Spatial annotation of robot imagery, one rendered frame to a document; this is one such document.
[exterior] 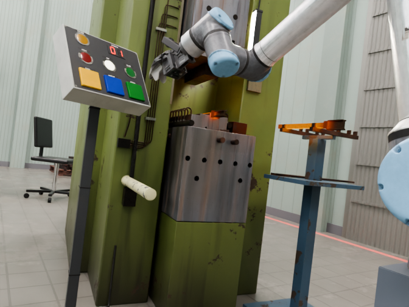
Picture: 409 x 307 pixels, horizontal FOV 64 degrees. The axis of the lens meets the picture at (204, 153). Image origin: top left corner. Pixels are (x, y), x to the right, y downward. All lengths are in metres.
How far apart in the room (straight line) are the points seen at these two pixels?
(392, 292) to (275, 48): 0.71
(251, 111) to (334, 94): 2.76
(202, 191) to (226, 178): 0.14
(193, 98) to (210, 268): 1.05
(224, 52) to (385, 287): 0.72
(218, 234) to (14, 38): 8.05
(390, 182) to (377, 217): 3.62
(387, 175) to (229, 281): 1.29
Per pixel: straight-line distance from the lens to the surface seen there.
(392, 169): 0.60
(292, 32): 1.05
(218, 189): 1.62
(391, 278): 0.80
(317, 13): 1.03
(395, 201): 0.61
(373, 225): 4.25
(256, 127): 1.95
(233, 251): 1.73
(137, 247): 1.75
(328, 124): 1.59
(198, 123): 1.62
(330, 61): 4.78
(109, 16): 2.21
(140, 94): 1.37
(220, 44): 1.04
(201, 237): 1.63
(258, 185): 1.98
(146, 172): 1.68
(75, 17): 9.51
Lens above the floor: 0.78
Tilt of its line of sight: level
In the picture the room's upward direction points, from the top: 7 degrees clockwise
